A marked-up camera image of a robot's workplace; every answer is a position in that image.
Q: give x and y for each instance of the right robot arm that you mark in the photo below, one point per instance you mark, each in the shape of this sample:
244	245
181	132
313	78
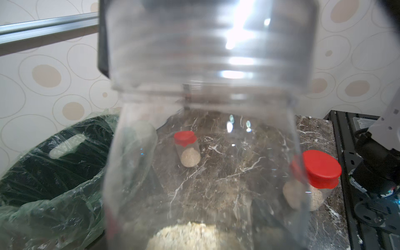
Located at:
378	174

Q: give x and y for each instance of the horizontal aluminium rail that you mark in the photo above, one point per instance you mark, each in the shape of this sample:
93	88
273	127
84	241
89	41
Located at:
38	28

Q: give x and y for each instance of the red-lid oatmeal jar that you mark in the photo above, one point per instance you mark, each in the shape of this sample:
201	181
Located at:
323	172
187	147

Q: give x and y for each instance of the near red-lid oatmeal jar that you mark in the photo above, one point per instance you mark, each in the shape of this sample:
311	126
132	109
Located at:
323	172

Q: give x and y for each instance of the far red-lid oatmeal jar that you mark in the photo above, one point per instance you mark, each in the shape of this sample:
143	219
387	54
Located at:
187	147

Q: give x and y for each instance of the clear oatmeal jar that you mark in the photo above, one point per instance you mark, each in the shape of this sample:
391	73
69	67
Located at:
230	71

